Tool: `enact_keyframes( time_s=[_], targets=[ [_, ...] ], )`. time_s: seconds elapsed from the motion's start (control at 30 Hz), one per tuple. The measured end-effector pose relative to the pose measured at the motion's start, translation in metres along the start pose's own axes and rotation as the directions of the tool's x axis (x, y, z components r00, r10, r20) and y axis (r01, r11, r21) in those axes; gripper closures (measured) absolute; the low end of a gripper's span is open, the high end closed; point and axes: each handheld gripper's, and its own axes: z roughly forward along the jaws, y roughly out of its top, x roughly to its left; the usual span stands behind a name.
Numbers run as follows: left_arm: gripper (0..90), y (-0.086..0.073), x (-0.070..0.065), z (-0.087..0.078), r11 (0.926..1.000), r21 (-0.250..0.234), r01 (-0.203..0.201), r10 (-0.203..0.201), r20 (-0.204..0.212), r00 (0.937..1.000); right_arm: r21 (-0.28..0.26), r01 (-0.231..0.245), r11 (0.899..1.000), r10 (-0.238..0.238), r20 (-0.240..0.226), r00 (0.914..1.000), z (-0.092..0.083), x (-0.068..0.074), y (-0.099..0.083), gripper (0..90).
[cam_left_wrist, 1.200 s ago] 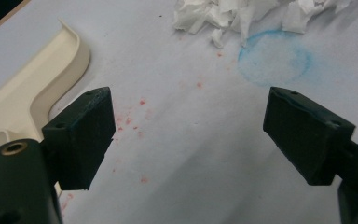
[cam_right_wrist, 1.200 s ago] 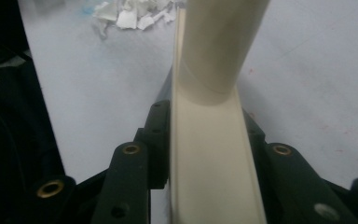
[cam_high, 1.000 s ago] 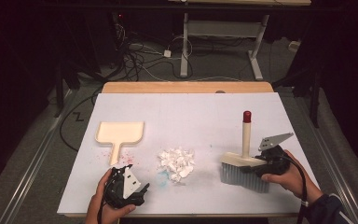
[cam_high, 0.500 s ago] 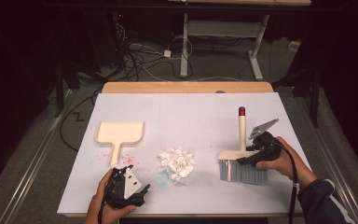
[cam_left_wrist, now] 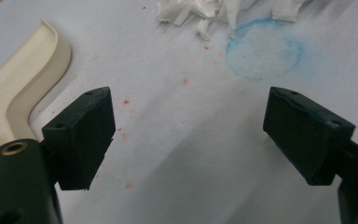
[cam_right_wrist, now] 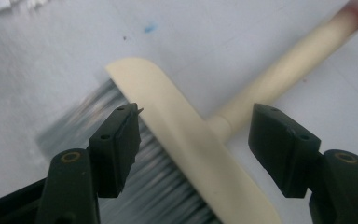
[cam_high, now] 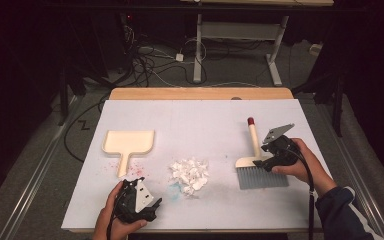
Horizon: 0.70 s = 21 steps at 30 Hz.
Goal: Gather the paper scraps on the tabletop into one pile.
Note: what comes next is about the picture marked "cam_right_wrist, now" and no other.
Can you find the pile of white paper scraps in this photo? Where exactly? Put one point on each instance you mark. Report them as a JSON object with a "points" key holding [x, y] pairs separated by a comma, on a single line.
{"points": [[0, 4]]}

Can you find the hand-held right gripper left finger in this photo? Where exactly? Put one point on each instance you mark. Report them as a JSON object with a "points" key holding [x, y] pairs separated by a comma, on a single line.
{"points": [[115, 149]]}

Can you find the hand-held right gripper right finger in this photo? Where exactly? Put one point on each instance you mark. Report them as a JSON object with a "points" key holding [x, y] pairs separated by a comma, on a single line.
{"points": [[282, 149]]}

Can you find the white table cover sheet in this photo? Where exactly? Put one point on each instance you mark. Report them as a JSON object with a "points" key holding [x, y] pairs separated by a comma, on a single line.
{"points": [[43, 46]]}

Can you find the cream brush with grey bristles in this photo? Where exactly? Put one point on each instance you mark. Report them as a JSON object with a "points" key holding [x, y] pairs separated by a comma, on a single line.
{"points": [[174, 124]]}

